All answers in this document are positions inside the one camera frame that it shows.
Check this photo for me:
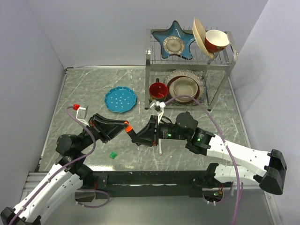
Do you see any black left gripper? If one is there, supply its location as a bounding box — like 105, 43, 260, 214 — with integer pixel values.
77, 113, 129, 152

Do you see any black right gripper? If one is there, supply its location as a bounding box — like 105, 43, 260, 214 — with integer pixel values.
132, 113, 189, 145

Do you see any white pink-tipped marker pen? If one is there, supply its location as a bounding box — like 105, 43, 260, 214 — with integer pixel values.
158, 139, 163, 156

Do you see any orange highlighter cap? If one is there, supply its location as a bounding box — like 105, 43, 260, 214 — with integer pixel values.
124, 121, 132, 133

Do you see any green highlighter cap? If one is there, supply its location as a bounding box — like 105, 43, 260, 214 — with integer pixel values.
109, 151, 117, 159

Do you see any black orange-tipped highlighter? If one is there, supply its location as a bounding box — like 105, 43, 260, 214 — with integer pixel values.
127, 129, 137, 140

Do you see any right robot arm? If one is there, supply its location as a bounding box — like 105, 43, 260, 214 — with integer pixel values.
125, 112, 287, 195

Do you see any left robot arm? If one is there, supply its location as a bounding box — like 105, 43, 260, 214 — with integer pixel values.
0, 113, 129, 225

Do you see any blue polka dot plate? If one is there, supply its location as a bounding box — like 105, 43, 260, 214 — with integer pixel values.
104, 86, 137, 113

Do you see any dark red plate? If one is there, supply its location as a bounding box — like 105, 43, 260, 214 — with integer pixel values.
166, 75, 201, 104

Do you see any dark floral red mug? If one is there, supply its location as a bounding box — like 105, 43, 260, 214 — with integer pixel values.
149, 78, 168, 102

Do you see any beige bowl on lower shelf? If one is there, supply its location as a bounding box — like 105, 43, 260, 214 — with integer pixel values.
168, 76, 199, 98

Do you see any stainless steel dish rack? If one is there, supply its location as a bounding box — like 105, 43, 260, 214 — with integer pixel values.
144, 29, 239, 111

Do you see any blue star-shaped dish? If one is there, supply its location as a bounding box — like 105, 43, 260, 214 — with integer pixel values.
152, 20, 195, 60

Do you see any cream plate on rack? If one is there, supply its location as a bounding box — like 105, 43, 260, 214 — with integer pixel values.
192, 17, 214, 59

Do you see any red and white bowl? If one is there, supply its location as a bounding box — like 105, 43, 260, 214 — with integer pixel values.
204, 30, 230, 53

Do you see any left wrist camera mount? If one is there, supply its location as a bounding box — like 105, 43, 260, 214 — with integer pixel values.
73, 104, 88, 120

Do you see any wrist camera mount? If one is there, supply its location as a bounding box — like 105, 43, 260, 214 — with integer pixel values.
73, 104, 88, 120
150, 100, 166, 123

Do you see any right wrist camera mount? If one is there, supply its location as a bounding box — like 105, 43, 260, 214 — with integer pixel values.
150, 100, 166, 123

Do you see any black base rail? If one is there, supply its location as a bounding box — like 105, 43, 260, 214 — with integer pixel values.
64, 170, 233, 199

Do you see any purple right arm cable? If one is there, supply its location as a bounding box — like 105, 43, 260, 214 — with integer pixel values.
164, 95, 244, 225

